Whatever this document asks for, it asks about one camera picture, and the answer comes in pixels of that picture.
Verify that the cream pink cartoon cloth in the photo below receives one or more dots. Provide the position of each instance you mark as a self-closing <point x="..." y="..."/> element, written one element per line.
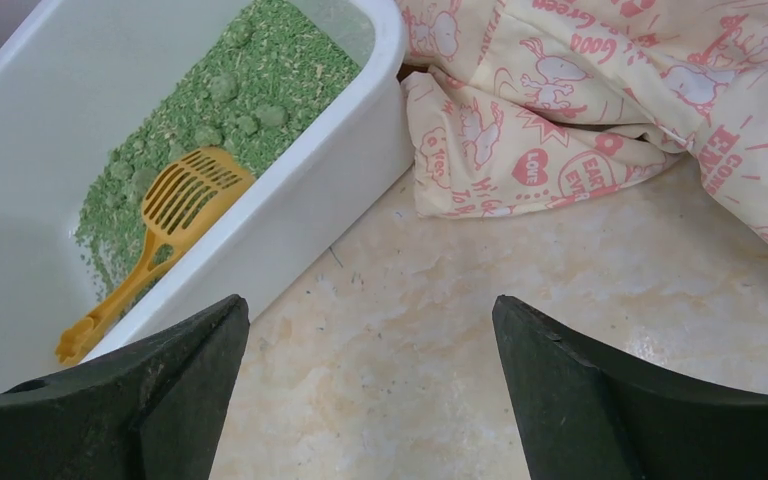
<point x="522" y="106"/>

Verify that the white plastic litter box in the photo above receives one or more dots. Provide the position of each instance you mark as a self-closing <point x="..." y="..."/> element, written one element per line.
<point x="77" y="76"/>

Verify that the green cat litter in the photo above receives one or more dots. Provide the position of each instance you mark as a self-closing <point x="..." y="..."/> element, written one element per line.
<point x="269" y="75"/>

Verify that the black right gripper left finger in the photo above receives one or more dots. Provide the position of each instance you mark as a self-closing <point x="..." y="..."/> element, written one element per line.
<point x="153" y="409"/>

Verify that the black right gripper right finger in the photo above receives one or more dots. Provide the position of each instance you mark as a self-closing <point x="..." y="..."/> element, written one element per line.
<point x="587" y="410"/>

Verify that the yellow plastic litter scoop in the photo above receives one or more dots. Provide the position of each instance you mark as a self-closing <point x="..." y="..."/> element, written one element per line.
<point x="184" y="201"/>

